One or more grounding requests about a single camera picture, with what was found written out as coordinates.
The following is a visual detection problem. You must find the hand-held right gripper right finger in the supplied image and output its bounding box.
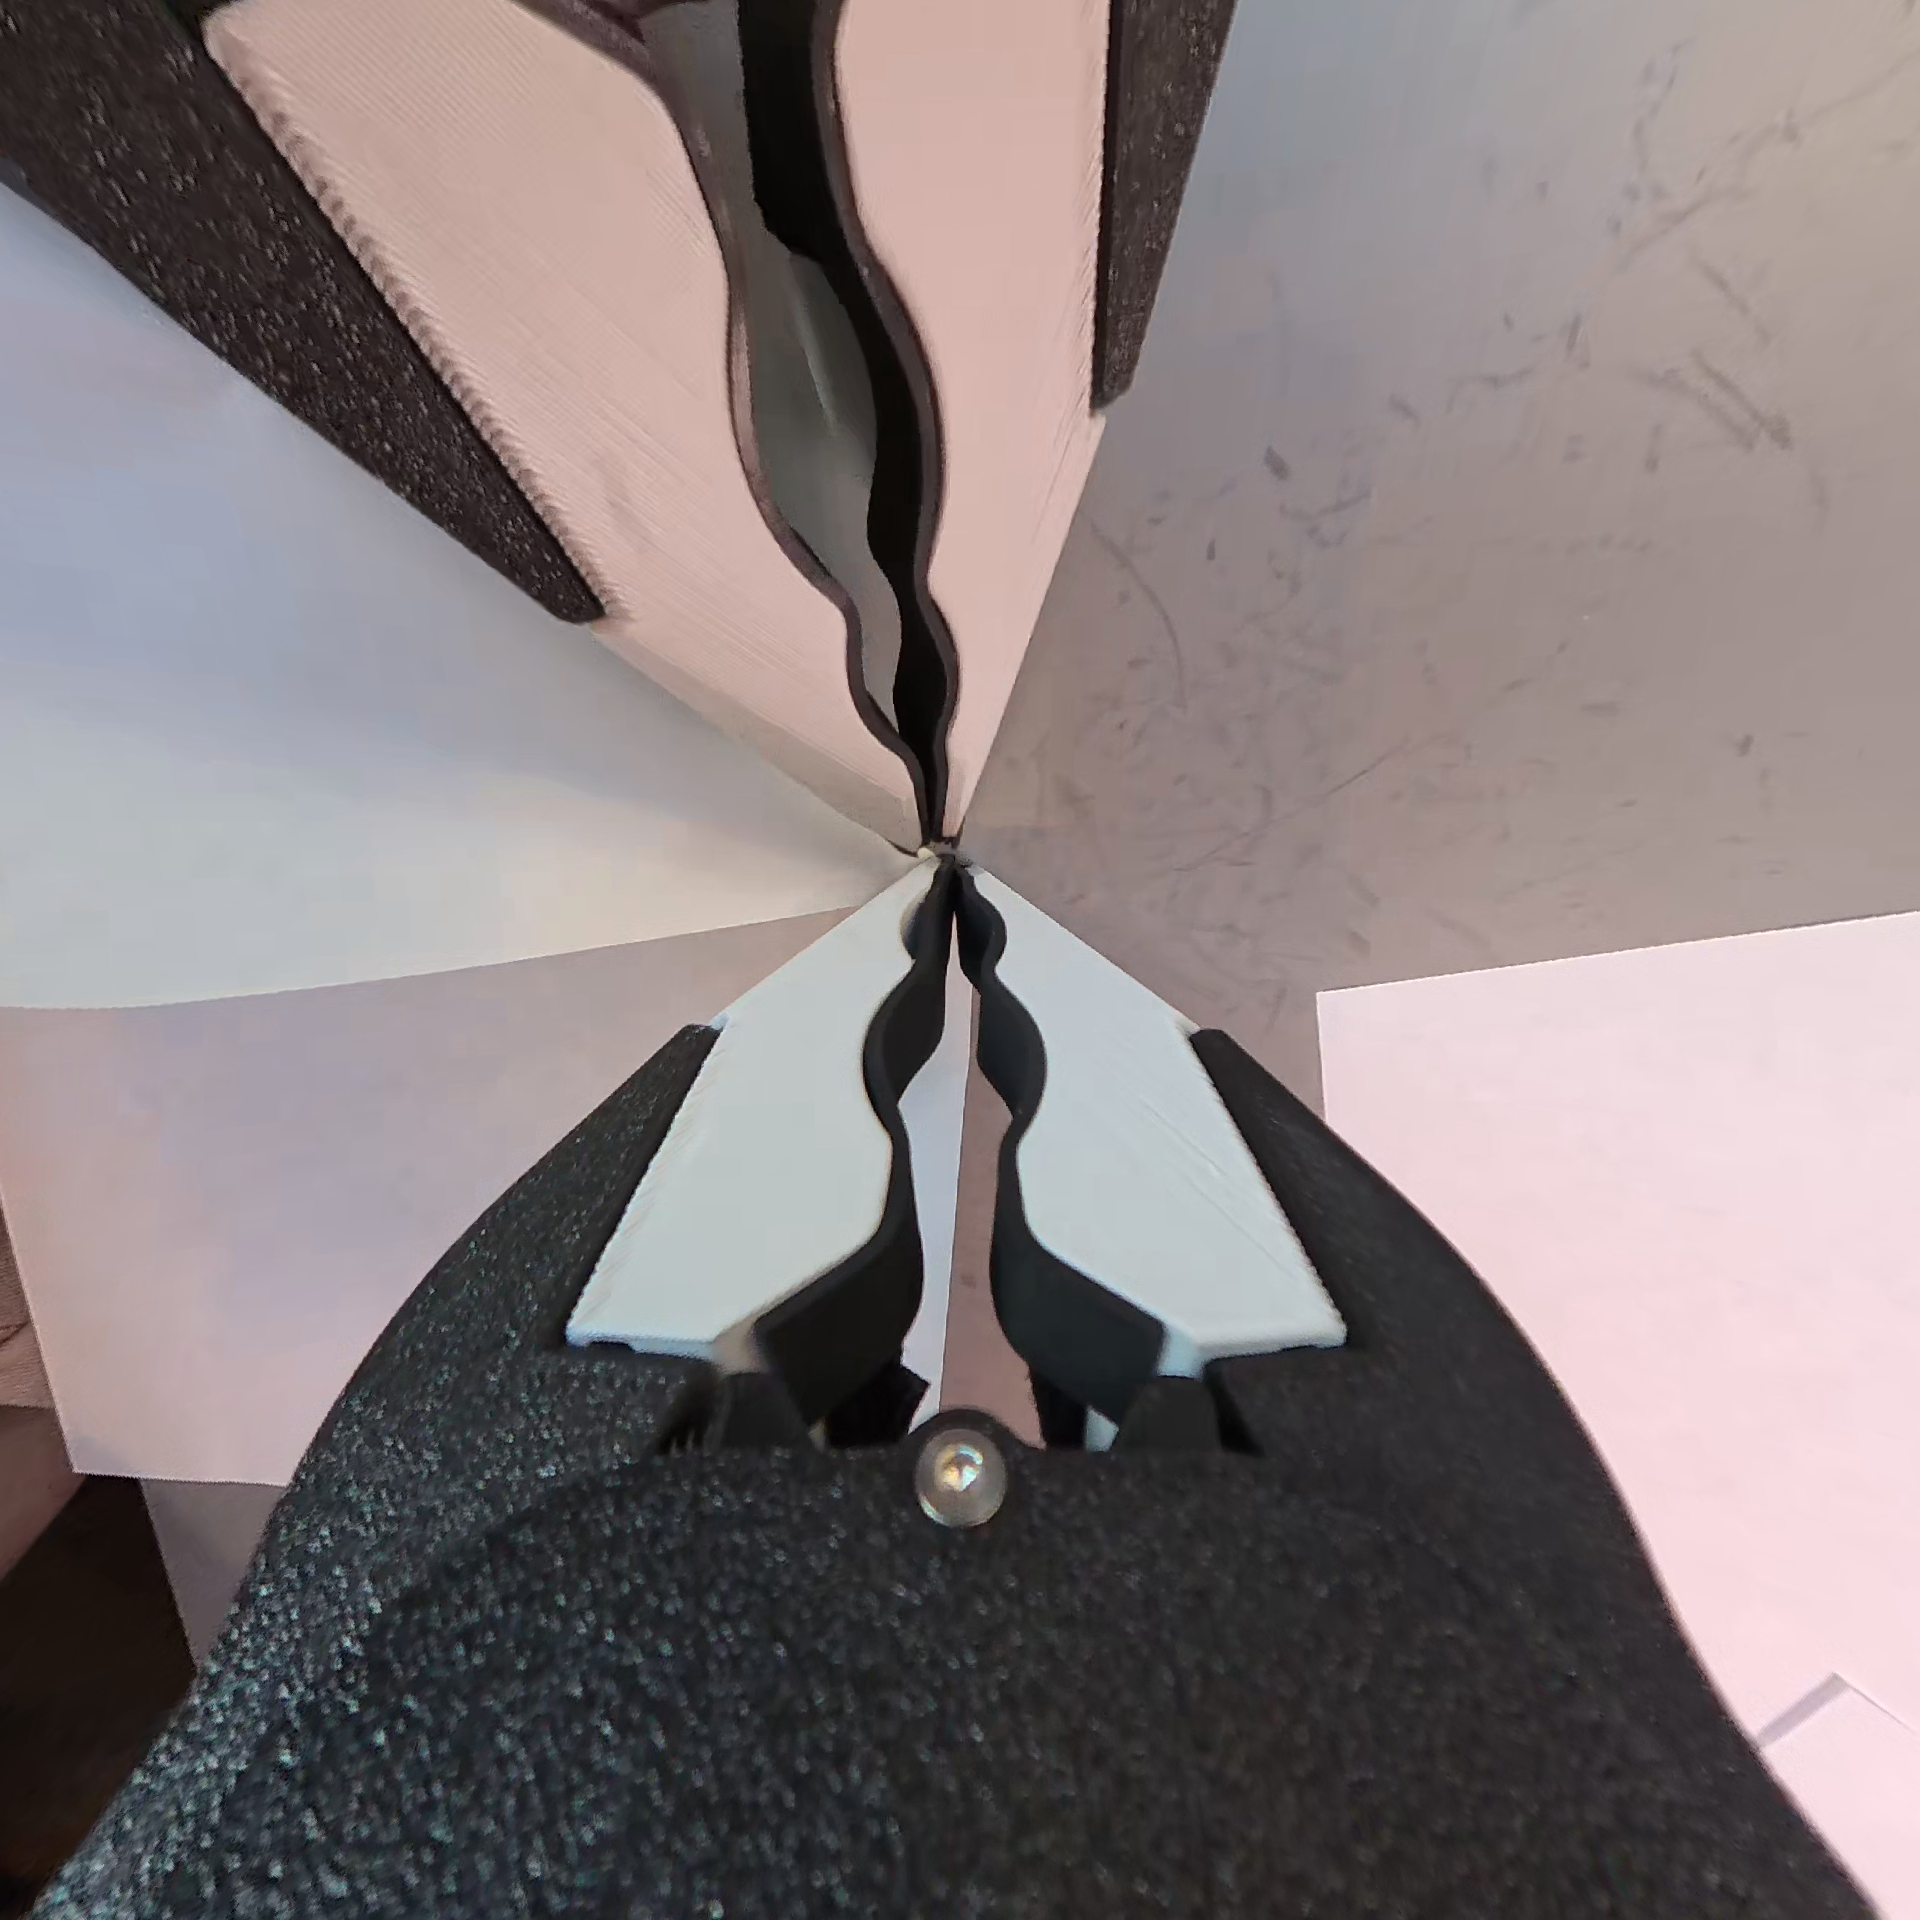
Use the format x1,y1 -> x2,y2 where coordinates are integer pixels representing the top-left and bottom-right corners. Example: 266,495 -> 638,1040
959,866 -> 1351,1450

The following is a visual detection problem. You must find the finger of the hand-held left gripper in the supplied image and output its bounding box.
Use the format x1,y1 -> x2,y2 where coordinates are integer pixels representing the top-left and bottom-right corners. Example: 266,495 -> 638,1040
200,0 -> 940,845
738,0 -> 1114,840

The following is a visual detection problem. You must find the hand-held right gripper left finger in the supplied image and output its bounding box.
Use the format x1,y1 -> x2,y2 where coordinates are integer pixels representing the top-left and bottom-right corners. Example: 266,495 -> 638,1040
564,856 -> 962,1440

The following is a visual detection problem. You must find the white paper sheet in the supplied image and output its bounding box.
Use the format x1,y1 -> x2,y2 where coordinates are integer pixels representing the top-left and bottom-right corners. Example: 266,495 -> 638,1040
1318,910 -> 1920,1906
0,181 -> 977,1487

